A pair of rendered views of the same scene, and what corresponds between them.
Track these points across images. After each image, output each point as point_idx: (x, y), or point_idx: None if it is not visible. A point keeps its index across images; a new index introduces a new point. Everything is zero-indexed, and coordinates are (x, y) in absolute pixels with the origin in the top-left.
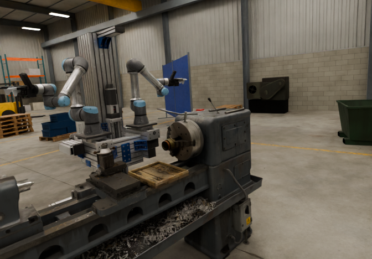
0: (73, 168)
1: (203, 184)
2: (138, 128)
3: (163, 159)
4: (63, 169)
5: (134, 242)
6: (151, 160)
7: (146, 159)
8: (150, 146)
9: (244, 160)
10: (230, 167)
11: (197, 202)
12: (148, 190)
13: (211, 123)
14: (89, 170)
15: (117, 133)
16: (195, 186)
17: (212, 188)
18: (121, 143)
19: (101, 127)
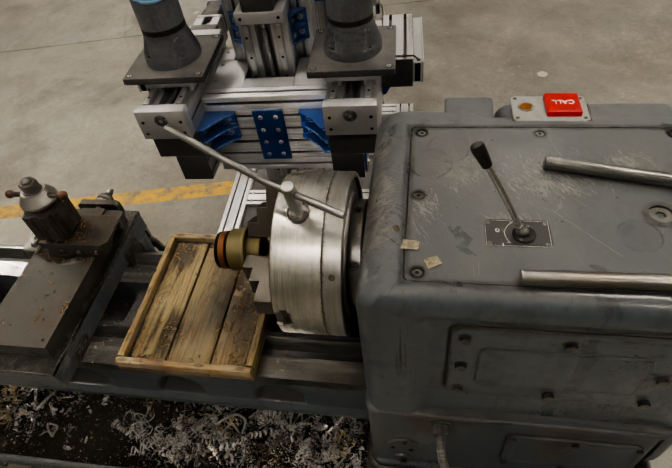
0: None
1: (348, 406)
2: (307, 77)
3: (659, 59)
4: None
5: (123, 400)
6: (616, 49)
7: (607, 38)
8: (341, 147)
9: (606, 440)
10: (482, 429)
11: (318, 422)
12: (107, 357)
13: (361, 307)
14: (445, 15)
15: (271, 58)
16: (304, 398)
17: (371, 433)
18: (253, 107)
19: (184, 46)
